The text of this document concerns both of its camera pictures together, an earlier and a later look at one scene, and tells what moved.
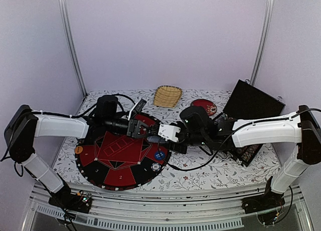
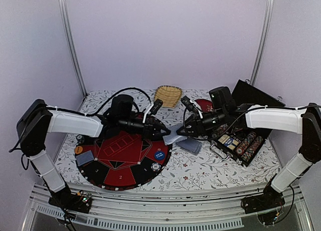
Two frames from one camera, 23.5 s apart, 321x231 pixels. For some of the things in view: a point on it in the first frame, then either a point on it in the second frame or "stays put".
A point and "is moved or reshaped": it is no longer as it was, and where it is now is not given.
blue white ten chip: [155, 166] stays put
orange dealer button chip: [78, 149] stays put
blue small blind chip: [159, 155] stays put
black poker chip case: [246, 101] stays put
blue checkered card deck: [154, 139] is moved or reshaped
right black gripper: [172, 147] to [197, 127]
